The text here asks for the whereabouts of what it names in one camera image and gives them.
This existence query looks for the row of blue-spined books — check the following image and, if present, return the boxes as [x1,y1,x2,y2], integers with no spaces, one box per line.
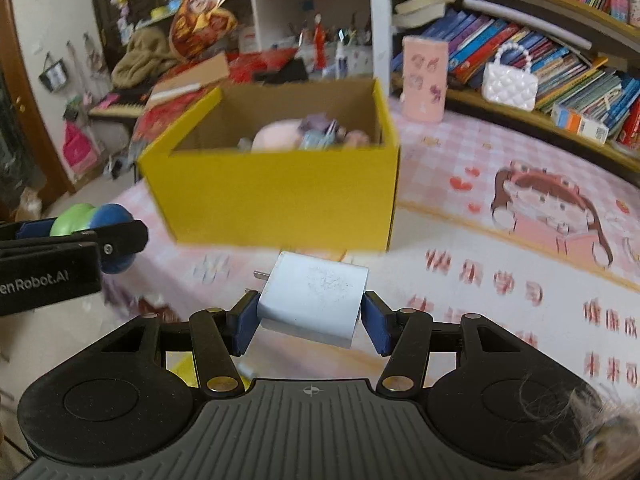
[440,7,640,146]

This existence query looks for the white paper roll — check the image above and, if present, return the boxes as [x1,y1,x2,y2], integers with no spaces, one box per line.
[462,0,593,51]

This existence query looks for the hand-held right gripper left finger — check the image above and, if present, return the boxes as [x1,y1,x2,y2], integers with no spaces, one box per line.
[60,291,260,394]

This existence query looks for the toy keyboard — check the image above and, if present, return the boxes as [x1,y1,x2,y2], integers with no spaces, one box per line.
[87,85,151,118]

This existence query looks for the brown cardboard piece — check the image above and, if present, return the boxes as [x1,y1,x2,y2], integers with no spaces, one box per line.
[150,54,231,106]

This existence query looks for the pile of lying books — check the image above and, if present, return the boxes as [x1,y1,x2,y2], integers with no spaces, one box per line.
[392,0,456,28]

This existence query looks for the pink cylindrical holder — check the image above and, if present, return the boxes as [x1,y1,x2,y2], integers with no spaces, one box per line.
[401,36,449,123]

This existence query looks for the white shelf cabinet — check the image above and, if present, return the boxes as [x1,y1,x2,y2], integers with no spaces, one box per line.
[247,0,376,81]

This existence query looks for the wooden bookshelf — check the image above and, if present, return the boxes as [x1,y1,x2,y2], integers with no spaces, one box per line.
[367,0,640,186]

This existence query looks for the brown fleece cloth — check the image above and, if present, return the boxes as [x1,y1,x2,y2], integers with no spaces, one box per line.
[111,27,176,88]

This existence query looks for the orange and white carton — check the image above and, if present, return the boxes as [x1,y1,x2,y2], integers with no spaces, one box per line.
[551,105,611,143]

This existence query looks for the small hanging bag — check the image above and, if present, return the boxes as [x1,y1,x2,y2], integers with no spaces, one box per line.
[39,52,68,92]

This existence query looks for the grey fur trim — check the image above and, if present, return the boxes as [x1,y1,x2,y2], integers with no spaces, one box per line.
[520,375,640,480]

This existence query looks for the red gift packages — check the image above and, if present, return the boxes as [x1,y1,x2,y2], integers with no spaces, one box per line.
[131,49,301,151]

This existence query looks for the grey toy truck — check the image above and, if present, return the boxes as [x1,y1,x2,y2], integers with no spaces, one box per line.
[299,114,346,150]

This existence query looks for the white charger plug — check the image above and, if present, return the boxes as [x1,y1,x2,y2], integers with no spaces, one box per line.
[253,251,370,348]

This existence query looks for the red dress figurine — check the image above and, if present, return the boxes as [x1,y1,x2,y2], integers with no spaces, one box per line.
[312,12,328,73]

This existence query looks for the pink plush pig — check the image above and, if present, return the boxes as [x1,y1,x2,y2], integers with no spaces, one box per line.
[251,119,303,153]

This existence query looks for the red dictionary set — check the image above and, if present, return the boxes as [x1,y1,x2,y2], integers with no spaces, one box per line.
[617,110,640,148]

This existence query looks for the pink printed table mat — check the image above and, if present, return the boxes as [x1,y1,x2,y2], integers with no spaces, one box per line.
[0,95,640,411]

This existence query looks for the black cloth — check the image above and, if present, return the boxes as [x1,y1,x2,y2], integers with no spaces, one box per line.
[255,57,308,86]

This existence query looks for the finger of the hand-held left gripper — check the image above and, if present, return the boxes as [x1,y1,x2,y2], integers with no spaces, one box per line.
[0,220,149,273]
[0,217,57,242]

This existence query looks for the yellow cardboard box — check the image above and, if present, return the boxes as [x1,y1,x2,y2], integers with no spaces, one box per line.
[137,77,402,252]

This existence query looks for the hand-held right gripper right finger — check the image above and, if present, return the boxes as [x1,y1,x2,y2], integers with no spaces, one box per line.
[361,291,558,395]

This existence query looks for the red festive decoration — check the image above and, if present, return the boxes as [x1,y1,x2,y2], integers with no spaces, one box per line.
[169,0,246,61]

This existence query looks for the white quilted pearl handbag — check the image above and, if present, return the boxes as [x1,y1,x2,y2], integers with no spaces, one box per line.
[481,42,540,112]

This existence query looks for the pink bag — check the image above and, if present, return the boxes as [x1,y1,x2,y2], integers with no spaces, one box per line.
[62,122,101,176]

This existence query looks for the green toy with blue cap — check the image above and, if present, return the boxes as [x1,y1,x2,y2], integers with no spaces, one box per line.
[50,203,137,275]

